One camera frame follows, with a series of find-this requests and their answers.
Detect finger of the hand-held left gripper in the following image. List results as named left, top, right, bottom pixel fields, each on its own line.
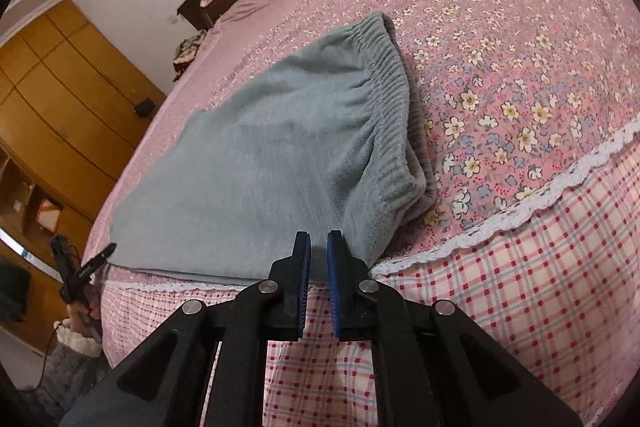
left=75, top=243, right=118, bottom=288

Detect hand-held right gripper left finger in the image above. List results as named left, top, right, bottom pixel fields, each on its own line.
left=60, top=231, right=313, bottom=427

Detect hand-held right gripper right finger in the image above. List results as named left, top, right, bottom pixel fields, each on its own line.
left=326, top=230, right=583, bottom=427

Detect grey pants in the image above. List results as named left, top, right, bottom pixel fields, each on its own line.
left=107, top=11, right=441, bottom=285

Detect person's left hand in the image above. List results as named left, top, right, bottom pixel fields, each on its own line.
left=67, top=299, right=103, bottom=340

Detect dark screen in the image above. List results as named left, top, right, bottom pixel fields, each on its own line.
left=0, top=257, right=32, bottom=323

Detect wooden shelf unit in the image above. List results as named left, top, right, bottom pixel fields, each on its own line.
left=0, top=144, right=66, bottom=258

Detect wooden wardrobe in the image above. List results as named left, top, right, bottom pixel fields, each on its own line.
left=0, top=0, right=168, bottom=353

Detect pink floral bedspread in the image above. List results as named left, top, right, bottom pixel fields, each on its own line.
left=80, top=0, right=640, bottom=427

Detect black cable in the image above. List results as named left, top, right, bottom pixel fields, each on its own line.
left=42, top=319, right=68, bottom=390

